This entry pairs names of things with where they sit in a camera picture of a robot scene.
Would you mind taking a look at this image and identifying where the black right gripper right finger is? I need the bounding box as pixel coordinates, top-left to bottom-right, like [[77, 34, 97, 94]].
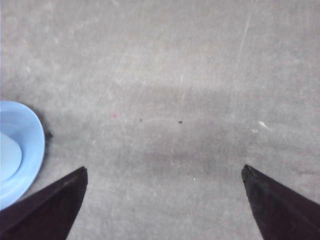
[[241, 164, 320, 240]]

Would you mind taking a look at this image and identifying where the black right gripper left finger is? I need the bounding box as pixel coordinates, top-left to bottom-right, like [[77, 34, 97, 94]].
[[0, 167, 88, 240]]

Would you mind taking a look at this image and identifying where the blue plastic plate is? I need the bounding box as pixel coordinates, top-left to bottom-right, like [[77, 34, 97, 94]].
[[0, 100, 46, 210]]

